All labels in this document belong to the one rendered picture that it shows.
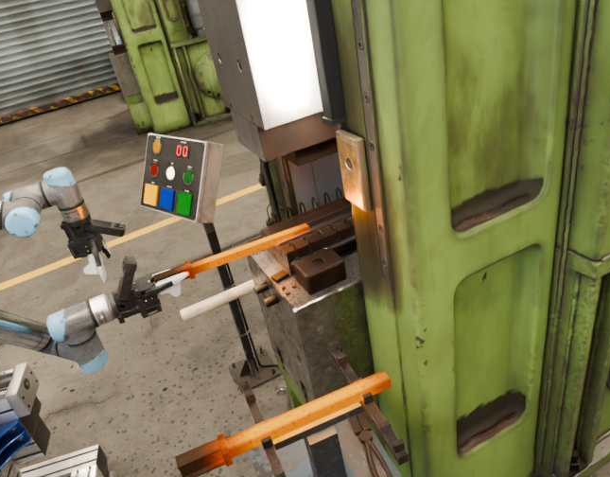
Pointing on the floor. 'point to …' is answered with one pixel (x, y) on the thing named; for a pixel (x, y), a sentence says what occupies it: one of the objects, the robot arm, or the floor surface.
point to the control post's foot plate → (254, 370)
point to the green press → (164, 64)
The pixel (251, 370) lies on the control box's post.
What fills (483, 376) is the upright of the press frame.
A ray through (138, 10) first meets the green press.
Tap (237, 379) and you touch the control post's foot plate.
